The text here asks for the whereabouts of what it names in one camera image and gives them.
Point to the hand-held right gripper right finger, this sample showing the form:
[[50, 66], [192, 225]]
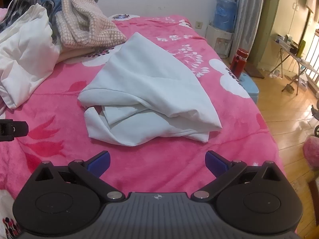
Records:
[[215, 164]]

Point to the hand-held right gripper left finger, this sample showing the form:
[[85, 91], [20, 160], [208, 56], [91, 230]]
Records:
[[99, 164]]

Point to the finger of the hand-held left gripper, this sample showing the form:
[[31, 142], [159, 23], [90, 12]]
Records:
[[17, 128]]

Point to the white button shirt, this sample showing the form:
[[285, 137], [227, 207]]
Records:
[[149, 79]]

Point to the pink floral blanket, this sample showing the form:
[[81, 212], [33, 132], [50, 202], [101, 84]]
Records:
[[174, 159]]

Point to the white thick garment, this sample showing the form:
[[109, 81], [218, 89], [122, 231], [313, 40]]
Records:
[[25, 54]]

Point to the light blue plastic stool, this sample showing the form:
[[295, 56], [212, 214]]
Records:
[[251, 87]]

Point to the pink plastic bag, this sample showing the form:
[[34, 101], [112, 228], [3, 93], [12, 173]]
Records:
[[312, 154]]

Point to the brown floor mat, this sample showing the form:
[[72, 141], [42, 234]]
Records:
[[254, 72]]

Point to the red thermos bottle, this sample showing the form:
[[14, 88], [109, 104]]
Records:
[[238, 64]]

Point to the wheelchair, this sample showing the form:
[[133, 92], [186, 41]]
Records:
[[317, 129]]

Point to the white water dispenser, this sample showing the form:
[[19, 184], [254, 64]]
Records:
[[216, 38]]

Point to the dark plaid shirt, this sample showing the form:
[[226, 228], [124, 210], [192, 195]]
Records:
[[20, 2]]

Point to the beige checked woolen coat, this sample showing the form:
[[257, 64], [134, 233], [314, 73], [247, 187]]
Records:
[[94, 27]]

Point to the folding table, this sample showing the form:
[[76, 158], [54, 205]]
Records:
[[286, 45]]

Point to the white window railing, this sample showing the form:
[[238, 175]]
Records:
[[312, 59]]

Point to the green bottle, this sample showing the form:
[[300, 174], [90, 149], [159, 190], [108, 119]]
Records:
[[301, 48]]

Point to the blue water jug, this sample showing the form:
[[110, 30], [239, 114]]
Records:
[[224, 15]]

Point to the grey curtain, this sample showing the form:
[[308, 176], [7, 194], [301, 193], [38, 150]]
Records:
[[249, 5]]

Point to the wall socket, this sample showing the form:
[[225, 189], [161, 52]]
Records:
[[199, 25]]

